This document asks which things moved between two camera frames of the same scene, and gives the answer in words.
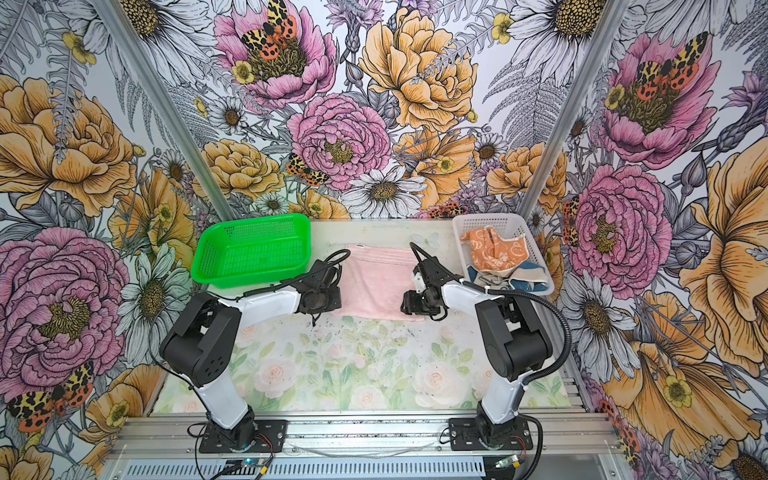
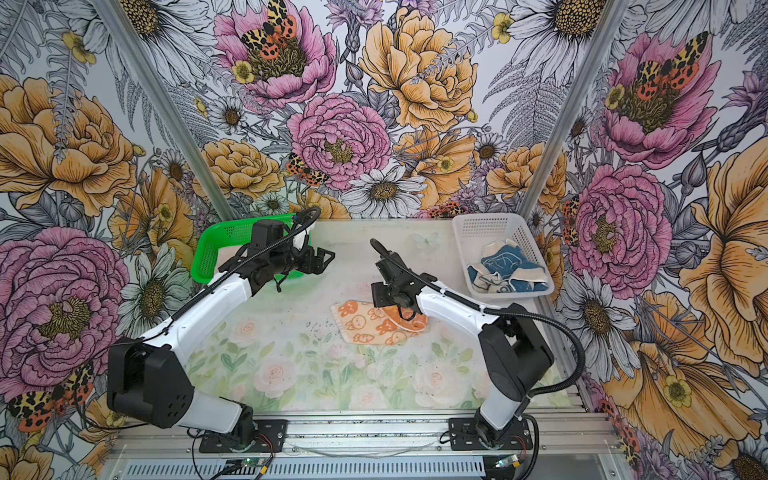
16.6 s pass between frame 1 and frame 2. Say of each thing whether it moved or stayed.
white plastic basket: stayed
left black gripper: moved
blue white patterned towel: stayed
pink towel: moved
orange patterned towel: moved
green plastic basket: stayed
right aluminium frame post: stayed
